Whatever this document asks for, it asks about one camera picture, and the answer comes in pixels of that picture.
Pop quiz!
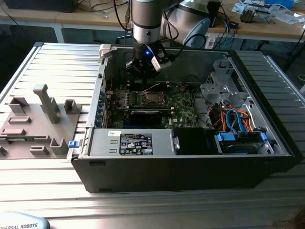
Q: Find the silver CPU chip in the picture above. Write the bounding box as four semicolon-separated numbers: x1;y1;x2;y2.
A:
145;93;161;103

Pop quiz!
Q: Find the metal socket cover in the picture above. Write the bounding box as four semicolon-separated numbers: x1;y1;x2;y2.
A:
142;92;167;107

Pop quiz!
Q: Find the black RAM slot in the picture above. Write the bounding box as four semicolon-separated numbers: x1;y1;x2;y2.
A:
130;81;168;91

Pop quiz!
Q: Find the CPU socket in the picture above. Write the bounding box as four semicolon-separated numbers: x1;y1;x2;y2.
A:
141;91;168;107

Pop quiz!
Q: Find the CPU cooler heat sink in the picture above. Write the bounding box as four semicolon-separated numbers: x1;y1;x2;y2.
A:
240;6;254;23

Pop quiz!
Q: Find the blue expansion card retainer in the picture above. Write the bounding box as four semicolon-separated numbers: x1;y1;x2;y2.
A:
94;78;108;127

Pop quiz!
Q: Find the black graphics card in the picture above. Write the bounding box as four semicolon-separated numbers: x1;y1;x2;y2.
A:
126;107;173;125

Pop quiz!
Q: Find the green motherboard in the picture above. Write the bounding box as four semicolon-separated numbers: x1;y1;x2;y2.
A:
104;82;201;128

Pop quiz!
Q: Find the wooden desk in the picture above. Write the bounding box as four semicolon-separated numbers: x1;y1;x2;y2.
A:
0;0;148;43
204;0;305;72

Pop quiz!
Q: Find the metal disk bay cage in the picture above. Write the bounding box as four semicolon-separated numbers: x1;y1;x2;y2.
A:
199;59;254;113

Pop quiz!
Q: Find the black upright box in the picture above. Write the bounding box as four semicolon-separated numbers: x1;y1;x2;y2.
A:
208;1;221;27

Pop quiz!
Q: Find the grey power supply unit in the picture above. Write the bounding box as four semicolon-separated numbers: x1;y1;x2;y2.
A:
88;128;174;157

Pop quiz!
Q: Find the black plastic fan shroud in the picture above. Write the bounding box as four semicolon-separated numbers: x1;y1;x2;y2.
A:
173;127;215;156

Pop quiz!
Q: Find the black device case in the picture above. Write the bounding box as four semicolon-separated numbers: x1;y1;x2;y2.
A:
3;0;76;13

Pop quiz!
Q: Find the hard disk in blue carrier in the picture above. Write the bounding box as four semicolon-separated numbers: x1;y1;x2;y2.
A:
213;131;269;155

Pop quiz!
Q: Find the black PC case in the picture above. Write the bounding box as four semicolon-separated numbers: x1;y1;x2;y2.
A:
71;44;303;193

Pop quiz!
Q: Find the grey parts rack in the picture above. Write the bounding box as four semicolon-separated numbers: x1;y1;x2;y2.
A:
0;83;83;160

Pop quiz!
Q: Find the blue box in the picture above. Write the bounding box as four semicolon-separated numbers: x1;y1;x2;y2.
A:
264;0;294;9

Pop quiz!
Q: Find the clear plastic bag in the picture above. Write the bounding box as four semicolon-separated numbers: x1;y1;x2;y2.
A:
274;9;305;25

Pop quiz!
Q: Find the pale blue teach pendant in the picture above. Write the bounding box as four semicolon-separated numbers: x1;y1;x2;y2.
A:
0;211;51;229

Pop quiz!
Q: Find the person's brown haired head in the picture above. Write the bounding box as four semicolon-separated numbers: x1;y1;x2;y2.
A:
271;206;305;229

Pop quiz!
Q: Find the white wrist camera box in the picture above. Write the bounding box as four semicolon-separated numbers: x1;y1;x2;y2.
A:
150;49;172;72

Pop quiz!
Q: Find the beige case release handle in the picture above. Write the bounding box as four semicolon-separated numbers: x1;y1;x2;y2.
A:
99;44;112;64

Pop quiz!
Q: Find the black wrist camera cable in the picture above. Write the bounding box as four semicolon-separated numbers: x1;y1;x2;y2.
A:
169;33;207;62

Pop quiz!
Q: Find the black hanging cable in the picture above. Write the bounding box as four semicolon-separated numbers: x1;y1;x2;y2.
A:
113;0;134;46

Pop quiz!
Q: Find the blue hanging cable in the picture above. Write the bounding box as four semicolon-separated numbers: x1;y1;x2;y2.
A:
222;19;237;46

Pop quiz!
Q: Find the orange wire bundle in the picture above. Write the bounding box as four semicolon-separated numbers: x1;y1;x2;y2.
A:
209;107;255;133

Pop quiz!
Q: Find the blue flat wire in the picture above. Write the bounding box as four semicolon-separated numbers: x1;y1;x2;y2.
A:
225;108;249;135

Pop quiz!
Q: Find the grey metal drive bracket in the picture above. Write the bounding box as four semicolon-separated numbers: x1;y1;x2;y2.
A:
253;10;272;24

